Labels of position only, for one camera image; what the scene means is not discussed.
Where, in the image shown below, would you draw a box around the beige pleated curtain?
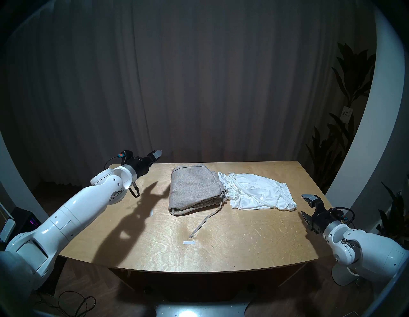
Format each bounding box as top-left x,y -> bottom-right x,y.
6,0 -> 374,189

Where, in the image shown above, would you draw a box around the black floor cable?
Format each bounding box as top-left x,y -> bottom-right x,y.
32,289 -> 96,317

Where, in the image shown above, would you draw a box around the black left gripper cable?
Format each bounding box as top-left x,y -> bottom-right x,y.
104,150 -> 141,198

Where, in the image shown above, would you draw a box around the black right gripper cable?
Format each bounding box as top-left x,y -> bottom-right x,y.
332,207 -> 356,229

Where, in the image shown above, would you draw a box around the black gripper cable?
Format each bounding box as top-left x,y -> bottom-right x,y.
332,207 -> 356,229
104,150 -> 141,198

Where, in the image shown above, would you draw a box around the black computer tower with lights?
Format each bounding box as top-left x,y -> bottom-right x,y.
11,207 -> 67,296

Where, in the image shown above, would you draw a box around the white router box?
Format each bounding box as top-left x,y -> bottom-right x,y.
0,202 -> 16,242

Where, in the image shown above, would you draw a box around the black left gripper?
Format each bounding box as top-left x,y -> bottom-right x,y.
129,150 -> 163,178

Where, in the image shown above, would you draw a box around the white frilled shorts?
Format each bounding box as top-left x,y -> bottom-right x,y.
218,172 -> 297,212

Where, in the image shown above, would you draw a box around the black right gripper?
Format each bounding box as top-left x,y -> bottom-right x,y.
301,194 -> 344,237

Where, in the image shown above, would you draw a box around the small plant in white pot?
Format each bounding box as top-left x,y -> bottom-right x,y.
332,182 -> 409,286

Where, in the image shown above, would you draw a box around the grey drawstring pants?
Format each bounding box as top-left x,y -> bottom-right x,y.
168,164 -> 228,239

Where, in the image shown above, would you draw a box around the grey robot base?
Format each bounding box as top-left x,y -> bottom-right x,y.
153,302 -> 250,317

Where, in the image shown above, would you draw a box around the tall dark leafy plant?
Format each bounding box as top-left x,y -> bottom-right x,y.
305,43 -> 377,192

